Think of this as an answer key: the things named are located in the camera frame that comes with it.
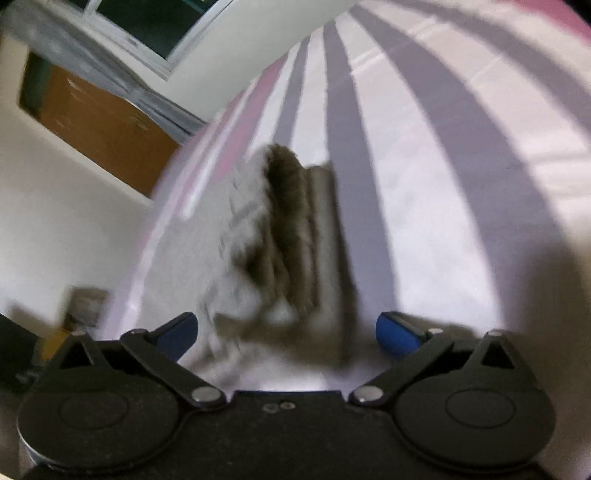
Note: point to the pink grey striped bed sheet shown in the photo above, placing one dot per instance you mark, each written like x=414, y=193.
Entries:
x=438, y=184

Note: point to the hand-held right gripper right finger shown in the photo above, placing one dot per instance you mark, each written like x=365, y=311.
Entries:
x=396, y=334

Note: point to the brown wooden door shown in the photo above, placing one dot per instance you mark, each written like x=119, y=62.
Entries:
x=101, y=124

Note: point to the white framed window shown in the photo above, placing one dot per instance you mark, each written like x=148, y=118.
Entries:
x=152, y=27

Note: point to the grey blue curtain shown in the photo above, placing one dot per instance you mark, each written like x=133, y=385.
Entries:
x=92, y=60

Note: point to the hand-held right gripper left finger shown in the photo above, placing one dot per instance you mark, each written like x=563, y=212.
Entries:
x=178, y=334

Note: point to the grey pants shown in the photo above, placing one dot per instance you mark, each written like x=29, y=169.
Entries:
x=286, y=221

